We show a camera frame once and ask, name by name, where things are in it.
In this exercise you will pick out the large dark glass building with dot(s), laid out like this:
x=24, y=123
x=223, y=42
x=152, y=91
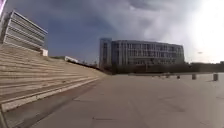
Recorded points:
x=143, y=53

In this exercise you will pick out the low white building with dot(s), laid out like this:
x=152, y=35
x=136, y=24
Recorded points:
x=68, y=59

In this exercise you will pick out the grey paved plaza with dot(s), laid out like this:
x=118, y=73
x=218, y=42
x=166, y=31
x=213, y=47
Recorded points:
x=140, y=103

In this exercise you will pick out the short grey bollard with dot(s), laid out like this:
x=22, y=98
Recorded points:
x=194, y=76
x=215, y=77
x=178, y=76

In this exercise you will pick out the wide stone steps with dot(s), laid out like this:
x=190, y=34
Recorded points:
x=36, y=78

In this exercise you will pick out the pale layered office building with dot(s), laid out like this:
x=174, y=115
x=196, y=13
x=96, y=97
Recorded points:
x=25, y=31

